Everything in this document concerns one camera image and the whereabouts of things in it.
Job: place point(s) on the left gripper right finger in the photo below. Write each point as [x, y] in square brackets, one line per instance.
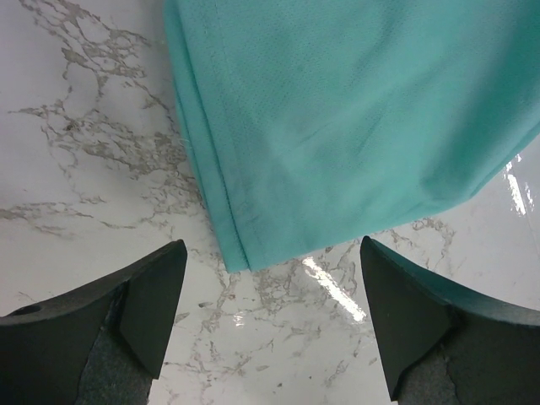
[443, 343]

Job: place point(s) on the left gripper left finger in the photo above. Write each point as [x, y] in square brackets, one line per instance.
[101, 343]

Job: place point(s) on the teal t shirt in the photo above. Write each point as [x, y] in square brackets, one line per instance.
[311, 123]

